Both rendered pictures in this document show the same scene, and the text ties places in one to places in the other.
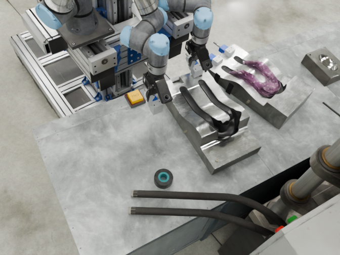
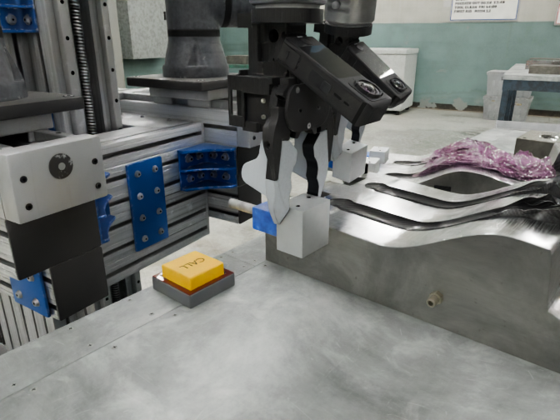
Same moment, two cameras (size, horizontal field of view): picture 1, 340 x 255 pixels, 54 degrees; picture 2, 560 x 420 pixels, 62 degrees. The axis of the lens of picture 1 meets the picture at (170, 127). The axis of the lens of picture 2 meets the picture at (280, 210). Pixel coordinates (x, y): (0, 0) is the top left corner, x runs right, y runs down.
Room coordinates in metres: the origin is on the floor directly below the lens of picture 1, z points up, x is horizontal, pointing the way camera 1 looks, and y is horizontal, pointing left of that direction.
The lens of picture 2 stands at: (0.44, 0.21, 1.13)
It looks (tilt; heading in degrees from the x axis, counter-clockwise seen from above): 21 degrees down; 347
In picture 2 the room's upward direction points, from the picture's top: straight up
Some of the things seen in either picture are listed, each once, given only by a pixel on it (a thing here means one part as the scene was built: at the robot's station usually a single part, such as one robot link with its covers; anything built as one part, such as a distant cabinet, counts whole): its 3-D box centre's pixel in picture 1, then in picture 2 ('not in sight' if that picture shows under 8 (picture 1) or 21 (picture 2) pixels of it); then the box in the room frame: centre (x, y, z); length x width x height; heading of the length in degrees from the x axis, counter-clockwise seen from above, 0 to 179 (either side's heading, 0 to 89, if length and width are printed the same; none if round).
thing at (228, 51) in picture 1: (222, 48); (358, 158); (1.43, -0.21, 0.86); 0.13 x 0.05 x 0.05; 54
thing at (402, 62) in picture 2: not in sight; (362, 78); (7.61, -2.83, 0.47); 1.52 x 0.77 x 0.94; 48
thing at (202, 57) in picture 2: not in sight; (195, 52); (1.57, 0.14, 1.09); 0.15 x 0.15 x 0.10
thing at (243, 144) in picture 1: (209, 114); (463, 236); (0.95, -0.17, 0.87); 0.50 x 0.26 x 0.14; 37
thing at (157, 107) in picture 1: (151, 99); (270, 214); (0.93, 0.10, 0.93); 0.13 x 0.05 x 0.05; 37
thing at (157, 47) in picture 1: (158, 50); not in sight; (0.92, 0.09, 1.25); 0.09 x 0.08 x 0.11; 68
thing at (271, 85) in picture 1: (258, 75); (484, 157); (1.23, -0.40, 0.90); 0.26 x 0.18 x 0.08; 54
